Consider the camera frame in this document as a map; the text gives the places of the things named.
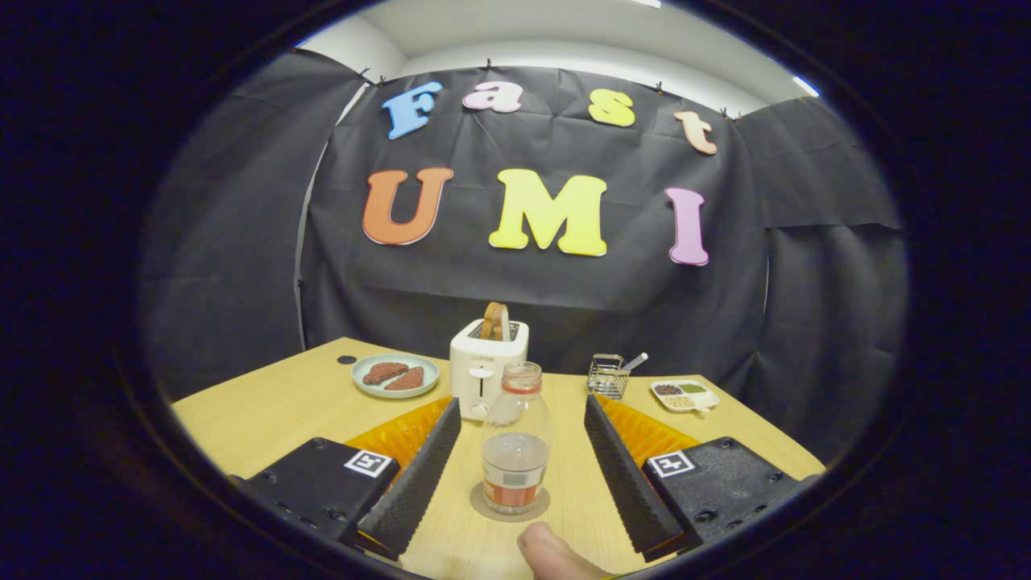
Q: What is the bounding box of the wooden table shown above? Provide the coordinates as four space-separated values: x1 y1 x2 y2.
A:
171 337 827 577

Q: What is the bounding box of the white toaster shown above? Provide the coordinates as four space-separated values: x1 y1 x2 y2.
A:
449 318 530 421

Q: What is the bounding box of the white divided dish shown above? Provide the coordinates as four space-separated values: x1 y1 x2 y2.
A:
650 379 720 413

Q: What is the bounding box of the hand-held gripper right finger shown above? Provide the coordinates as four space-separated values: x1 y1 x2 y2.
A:
586 394 798 562

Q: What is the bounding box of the pale green plate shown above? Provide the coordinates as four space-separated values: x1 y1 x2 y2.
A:
351 354 441 400

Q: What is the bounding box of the round brown coaster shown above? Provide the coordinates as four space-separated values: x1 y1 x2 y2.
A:
470 482 551 524

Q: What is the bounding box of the clear plastic juice bottle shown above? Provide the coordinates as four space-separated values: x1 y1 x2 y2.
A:
481 362 554 516

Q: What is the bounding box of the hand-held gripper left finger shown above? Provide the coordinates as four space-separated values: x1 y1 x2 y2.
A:
238 397 462 561

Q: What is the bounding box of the metal wire basket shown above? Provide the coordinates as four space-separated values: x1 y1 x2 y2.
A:
586 354 631 400

